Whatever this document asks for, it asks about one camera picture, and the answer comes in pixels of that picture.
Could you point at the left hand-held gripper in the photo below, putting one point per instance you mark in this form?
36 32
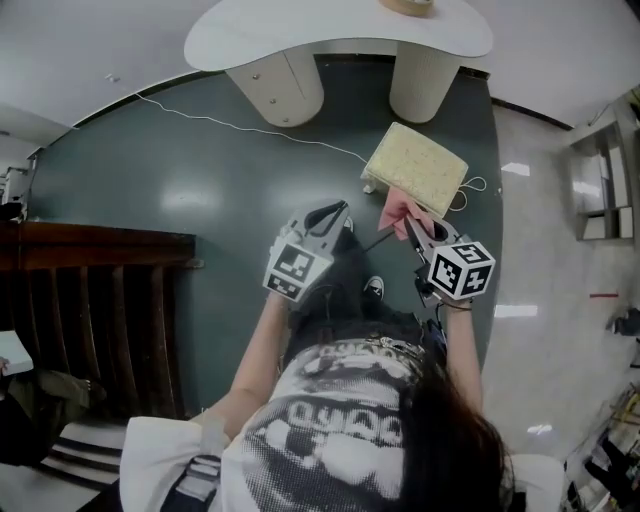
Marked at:
295 272

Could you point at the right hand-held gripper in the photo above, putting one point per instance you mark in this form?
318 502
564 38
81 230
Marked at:
460 272

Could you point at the pink wiping cloth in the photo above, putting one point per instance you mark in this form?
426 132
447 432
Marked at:
392 210

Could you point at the cream upholstered stool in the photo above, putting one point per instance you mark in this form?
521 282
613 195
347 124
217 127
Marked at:
415 165

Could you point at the person's right forearm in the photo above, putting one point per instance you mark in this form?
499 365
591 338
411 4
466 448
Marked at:
462 350

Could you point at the person's left forearm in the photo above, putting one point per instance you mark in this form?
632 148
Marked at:
255 360

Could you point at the white curved vanity desk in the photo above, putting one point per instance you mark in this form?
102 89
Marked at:
300 30

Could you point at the person's left shoe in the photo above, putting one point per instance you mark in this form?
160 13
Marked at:
349 225

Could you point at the person's shoe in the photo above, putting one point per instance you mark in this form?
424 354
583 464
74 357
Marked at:
349 225
375 287

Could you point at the person's black trousers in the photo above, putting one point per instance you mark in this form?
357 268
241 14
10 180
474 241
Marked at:
345 300

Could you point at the person's right shoe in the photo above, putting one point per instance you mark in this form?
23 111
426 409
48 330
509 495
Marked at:
375 287

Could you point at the black wristband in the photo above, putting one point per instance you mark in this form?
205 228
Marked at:
460 306

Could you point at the person's studded belt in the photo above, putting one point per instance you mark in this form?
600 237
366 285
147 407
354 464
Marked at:
400 346

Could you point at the person's printed white shirt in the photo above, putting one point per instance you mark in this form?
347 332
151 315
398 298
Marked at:
325 435

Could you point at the woven round basket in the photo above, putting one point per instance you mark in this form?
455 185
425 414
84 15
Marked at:
407 6

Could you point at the dark wooden bed frame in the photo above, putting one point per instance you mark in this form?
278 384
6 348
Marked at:
100 300

